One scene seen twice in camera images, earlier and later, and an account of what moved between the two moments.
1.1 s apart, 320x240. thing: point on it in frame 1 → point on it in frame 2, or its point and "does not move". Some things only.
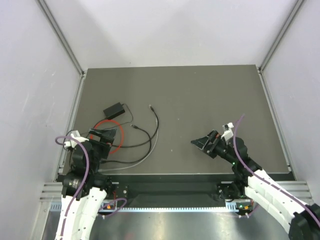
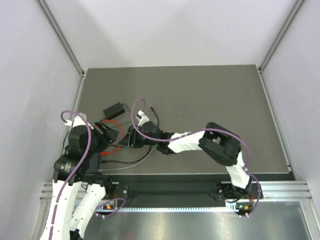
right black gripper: [213, 136] → [131, 139]
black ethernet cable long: [151, 147] does not move
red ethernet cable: [118, 124] does not move
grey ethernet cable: [151, 153] does not move
